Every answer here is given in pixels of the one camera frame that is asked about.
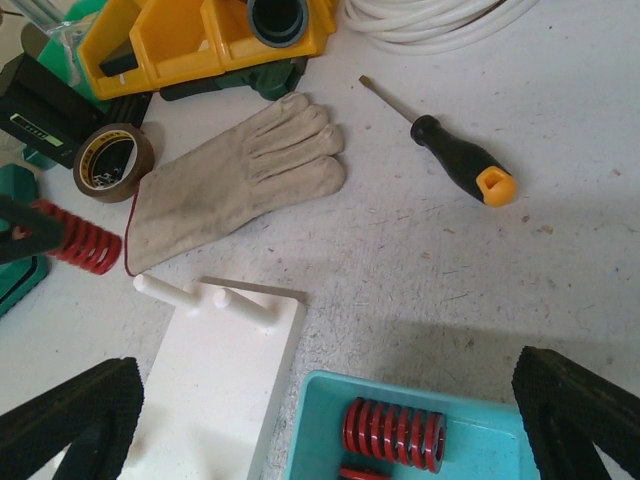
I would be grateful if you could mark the white peg base plate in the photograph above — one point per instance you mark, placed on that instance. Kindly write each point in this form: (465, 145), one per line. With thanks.
(214, 391)

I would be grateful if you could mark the large red spring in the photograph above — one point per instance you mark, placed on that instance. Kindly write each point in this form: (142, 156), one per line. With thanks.
(84, 245)

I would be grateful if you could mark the beige work glove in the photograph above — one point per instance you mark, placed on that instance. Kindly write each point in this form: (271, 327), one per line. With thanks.
(281, 156)

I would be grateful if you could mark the green storage bin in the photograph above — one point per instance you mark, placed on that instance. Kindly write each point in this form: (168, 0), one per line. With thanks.
(60, 53)

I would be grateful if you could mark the yellow bin middle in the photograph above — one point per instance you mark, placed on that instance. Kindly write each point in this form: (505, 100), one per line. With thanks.
(174, 42)

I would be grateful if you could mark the white cable spool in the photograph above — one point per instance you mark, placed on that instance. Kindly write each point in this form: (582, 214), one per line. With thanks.
(430, 27)

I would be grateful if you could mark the black orange flathead screwdriver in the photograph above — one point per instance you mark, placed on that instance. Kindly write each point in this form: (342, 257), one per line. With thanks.
(472, 168)

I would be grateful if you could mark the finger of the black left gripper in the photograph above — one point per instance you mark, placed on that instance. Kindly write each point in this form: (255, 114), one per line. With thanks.
(32, 229)

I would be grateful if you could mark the brown packing tape roll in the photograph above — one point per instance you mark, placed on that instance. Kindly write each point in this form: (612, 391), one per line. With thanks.
(110, 164)

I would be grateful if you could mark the black meter device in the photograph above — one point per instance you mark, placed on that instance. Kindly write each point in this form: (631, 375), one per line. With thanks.
(43, 112)

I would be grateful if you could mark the yellow bin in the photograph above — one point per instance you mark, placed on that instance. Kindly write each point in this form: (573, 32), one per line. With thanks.
(243, 34)
(107, 54)
(174, 42)

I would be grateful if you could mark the black box in bin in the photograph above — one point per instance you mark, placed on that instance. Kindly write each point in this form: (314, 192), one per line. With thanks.
(119, 61)

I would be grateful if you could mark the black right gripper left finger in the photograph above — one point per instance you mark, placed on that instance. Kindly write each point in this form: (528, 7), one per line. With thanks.
(92, 418)

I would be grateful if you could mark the grey pipe fitting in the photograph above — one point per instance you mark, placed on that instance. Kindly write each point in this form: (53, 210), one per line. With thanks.
(278, 23)

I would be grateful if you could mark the red spring in tray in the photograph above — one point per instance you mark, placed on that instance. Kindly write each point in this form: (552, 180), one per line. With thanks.
(396, 434)

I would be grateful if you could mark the yellow bin right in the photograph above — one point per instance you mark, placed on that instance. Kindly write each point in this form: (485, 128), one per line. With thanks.
(243, 34)

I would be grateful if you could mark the teal spring tray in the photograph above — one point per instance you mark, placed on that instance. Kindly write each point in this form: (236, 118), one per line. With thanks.
(484, 440)

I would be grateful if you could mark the yellow bin left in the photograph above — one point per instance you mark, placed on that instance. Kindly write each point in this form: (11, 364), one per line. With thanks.
(107, 54)

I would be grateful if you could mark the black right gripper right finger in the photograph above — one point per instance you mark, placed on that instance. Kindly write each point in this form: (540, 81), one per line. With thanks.
(571, 414)

